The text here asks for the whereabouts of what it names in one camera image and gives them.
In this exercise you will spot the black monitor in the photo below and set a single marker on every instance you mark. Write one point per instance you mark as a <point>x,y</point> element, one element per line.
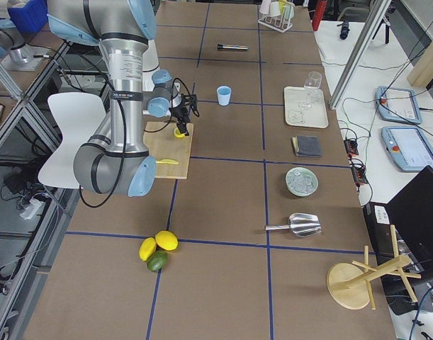
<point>411,211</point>

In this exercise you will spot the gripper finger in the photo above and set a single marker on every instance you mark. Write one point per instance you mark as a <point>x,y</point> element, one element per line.
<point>178,128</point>
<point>185,130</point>

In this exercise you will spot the wooden cutting board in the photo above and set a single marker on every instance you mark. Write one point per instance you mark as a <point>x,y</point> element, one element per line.
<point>162,144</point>

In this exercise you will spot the lower blue teach pendant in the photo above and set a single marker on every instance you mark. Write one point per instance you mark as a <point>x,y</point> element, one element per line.
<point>408,148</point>

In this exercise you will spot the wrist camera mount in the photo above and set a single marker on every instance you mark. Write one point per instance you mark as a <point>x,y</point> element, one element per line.
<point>191,101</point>

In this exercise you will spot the light blue cup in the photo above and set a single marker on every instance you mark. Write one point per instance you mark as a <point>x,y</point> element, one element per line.
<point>224,95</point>

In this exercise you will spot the white cup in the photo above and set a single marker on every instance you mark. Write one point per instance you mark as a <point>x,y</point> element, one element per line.
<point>265,7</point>

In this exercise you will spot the aluminium frame post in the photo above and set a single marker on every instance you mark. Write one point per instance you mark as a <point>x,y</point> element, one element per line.
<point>372,22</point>

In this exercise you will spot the clear wine glass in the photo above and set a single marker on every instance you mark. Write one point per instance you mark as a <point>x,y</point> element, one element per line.
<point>311,86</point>

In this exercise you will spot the red cylinder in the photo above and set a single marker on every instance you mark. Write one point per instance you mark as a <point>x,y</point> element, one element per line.
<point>318,14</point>

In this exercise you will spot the white chair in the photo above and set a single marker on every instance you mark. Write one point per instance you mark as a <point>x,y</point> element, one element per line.
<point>77,115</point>

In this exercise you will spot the yellow plastic knife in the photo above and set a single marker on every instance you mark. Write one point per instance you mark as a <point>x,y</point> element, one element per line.
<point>167,161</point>

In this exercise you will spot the blue teach pendant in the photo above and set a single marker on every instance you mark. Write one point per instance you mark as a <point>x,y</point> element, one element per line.
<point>408,148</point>
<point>398,105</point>

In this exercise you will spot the metal ice scoop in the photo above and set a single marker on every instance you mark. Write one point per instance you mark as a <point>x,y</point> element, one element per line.
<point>300,225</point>

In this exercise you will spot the green cup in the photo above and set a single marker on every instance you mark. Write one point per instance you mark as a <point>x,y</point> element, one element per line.
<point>289,12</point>

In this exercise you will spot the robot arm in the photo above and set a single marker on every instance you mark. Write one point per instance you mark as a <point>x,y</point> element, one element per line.
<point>102,148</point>

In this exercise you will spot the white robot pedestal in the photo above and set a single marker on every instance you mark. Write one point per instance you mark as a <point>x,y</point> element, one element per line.
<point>150,64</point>

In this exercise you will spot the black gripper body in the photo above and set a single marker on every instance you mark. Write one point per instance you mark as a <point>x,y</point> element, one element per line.
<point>177,112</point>

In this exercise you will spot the upper blue teach pendant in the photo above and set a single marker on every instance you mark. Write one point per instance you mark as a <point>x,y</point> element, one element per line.
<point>398,105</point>

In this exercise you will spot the wooden mug tree stand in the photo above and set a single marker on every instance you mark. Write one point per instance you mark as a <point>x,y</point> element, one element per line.
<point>349,284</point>

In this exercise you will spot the metal muddler stick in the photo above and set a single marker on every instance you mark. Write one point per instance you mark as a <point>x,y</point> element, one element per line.
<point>232,47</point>

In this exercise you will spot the cream serving tray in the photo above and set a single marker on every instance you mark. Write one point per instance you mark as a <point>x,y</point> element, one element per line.
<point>300,111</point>

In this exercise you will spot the yellow lemon half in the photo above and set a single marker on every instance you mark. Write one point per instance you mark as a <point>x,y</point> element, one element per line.
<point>178,136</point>

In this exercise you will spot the black folded umbrella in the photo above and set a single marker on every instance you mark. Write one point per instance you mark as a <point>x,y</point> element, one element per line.
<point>344,30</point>

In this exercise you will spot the white cup rack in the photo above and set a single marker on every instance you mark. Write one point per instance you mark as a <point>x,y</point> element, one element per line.
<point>276,23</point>

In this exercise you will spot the green bowl with ice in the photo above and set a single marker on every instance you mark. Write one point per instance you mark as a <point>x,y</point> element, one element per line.
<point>301,181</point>

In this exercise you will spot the grey folded cloth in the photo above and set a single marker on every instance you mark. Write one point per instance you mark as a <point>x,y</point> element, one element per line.
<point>306,146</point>

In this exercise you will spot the yellow cup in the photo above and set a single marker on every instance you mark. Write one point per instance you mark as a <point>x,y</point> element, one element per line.
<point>282,5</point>

